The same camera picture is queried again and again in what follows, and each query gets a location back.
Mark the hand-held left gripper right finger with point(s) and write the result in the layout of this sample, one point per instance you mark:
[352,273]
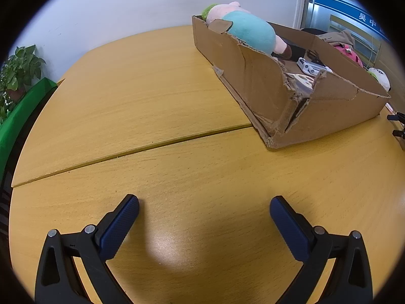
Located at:
[289,228]

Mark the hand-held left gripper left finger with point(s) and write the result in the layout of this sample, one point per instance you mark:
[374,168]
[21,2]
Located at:
[120,224]

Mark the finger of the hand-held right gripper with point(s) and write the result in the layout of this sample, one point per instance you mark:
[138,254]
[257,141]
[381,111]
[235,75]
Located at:
[397,116]
[399,134]

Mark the torn cardboard box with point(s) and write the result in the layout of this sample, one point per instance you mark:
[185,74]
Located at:
[253,79]

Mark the wooden desktop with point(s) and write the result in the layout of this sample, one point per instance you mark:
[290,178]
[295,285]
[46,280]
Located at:
[126,101]

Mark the white and green plush toy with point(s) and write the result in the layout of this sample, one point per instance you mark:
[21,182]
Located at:
[379,77]

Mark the pink plush toy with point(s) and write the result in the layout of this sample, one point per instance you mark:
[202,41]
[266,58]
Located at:
[349,55]

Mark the beige and black cloth pouch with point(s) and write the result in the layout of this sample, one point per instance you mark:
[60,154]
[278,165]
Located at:
[343,38]

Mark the light grey folding phone stand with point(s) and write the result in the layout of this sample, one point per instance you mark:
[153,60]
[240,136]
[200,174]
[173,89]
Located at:
[311,67]

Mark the small white plastic object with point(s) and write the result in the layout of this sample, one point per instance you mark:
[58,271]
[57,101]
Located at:
[302,80]

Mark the small black object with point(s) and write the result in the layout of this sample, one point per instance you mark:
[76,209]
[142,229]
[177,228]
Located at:
[312,56]

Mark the blue window sign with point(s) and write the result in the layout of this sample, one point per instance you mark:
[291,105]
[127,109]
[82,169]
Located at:
[345,4]

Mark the pink and teal plush pig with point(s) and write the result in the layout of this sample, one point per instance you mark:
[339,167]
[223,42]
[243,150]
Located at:
[253,31]

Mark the large potted green plant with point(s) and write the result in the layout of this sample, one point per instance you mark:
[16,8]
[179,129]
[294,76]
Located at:
[22,66]

